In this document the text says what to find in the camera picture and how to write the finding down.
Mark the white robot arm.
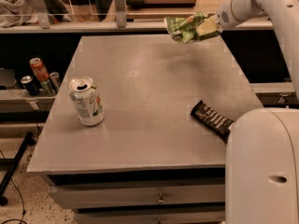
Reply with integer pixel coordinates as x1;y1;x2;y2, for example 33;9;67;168
196;0;299;224

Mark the dark blue soda can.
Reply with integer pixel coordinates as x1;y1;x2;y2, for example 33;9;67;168
21;76;39;96

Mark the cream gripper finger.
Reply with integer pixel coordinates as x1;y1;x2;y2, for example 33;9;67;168
196;15;221;36

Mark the black stand leg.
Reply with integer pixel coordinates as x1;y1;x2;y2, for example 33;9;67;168
0;132;36;206

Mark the metal rail bracket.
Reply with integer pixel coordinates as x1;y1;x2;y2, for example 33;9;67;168
114;0;126;28
32;0;51;29

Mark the grey can shelf tray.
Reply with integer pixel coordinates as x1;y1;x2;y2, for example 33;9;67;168
0;90;55;113

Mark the grey drawer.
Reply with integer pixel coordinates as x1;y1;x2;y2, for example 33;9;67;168
49;179;225;210
74;206;225;224

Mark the white green soda can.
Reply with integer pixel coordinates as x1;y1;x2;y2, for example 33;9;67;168
68;76;105;126

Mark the grey cloth bundle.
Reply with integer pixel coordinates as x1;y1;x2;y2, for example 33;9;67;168
0;0;37;28

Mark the lower grey drawer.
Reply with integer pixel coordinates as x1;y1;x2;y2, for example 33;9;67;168
74;206;225;224

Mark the black candy bar wrapper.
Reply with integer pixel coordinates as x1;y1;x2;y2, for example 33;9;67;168
191;101;235;143

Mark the red soda can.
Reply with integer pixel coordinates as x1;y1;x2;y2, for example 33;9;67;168
29;58;50;82

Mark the middle metal rail bracket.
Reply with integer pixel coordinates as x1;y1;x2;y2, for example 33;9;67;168
114;0;126;28

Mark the black floor cable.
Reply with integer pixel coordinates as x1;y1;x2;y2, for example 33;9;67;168
0;149;28;224

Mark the green jalapeno chip bag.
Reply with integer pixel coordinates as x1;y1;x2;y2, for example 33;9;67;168
164;11;223;44

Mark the upper grey drawer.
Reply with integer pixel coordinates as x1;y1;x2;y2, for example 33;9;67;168
49;179;225;210

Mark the left metal rail bracket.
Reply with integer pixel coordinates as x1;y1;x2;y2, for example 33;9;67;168
32;0;51;29

